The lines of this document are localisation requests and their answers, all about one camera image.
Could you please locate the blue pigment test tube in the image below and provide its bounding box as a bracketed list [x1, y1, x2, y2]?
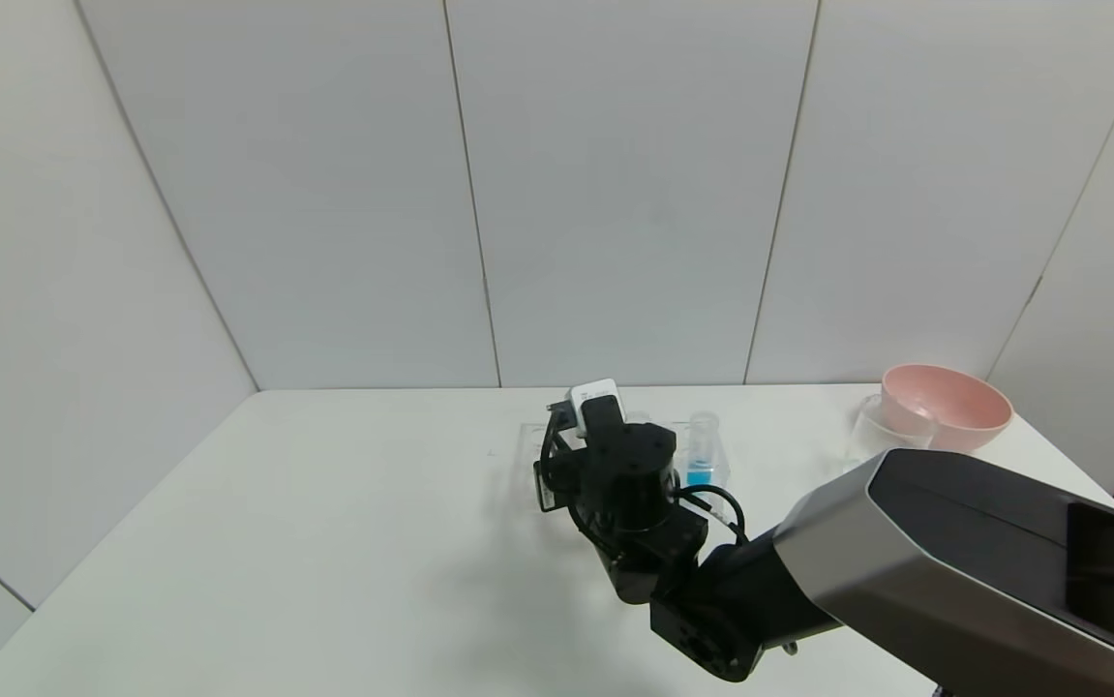
[687, 411, 720, 488]

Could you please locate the clear plastic test tube rack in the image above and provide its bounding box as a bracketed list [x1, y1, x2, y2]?
[516, 418, 732, 516]

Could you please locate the clear glass beaker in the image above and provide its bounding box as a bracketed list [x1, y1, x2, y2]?
[845, 392, 935, 468]

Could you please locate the pink bowl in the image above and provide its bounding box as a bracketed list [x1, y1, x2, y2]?
[881, 364, 1014, 454]

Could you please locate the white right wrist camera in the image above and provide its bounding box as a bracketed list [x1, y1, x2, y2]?
[568, 379, 625, 439]

